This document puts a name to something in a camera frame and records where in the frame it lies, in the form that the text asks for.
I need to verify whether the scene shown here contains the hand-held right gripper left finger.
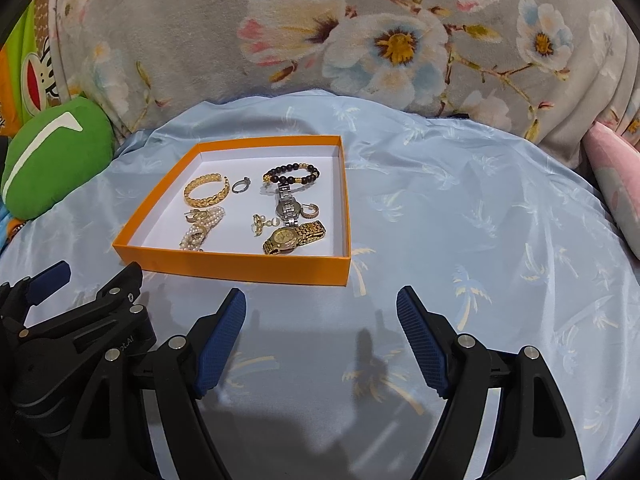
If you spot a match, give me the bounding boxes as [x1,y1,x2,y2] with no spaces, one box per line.
[57,287,248,480]

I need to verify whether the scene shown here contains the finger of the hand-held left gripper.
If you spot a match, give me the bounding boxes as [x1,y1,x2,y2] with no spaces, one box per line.
[0,260,72,322]
[15,261,145,349]

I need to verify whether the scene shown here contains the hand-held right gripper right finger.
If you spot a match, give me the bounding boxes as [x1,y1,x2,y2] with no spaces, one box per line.
[396,286,586,480]

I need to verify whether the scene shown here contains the orange jewelry box tray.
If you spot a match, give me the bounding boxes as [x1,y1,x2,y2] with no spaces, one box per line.
[112,135,352,287]

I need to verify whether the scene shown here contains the white pearl bracelet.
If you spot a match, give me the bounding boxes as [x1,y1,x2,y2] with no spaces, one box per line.
[180,206,226,252]

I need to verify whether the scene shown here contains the gold wrist watch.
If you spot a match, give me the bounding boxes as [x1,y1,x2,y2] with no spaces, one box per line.
[262,221,327,256]

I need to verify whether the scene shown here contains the black bead bracelet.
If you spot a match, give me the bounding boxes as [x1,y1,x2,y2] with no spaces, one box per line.
[262,163,321,187]

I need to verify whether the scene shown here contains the gold bangle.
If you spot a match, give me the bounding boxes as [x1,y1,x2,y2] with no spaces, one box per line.
[183,172,229,207]

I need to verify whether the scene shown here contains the green plush pillow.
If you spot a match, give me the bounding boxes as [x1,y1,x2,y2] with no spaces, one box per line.
[0,97,116,221]

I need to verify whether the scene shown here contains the light blue palm-print sheet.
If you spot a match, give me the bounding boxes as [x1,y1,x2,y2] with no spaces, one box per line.
[0,89,640,480]

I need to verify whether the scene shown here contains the silver wrist watch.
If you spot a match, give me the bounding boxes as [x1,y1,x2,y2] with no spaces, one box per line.
[274,184,302,227]

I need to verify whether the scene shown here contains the cartoon printed cloth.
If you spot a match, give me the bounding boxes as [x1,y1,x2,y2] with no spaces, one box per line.
[0,0,68,137]

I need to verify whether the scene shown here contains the pink pillow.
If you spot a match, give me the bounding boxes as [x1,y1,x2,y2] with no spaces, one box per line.
[585,122,640,261]

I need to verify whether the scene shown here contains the grey floral blanket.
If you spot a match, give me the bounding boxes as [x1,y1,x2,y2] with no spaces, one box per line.
[47,0,640,171]

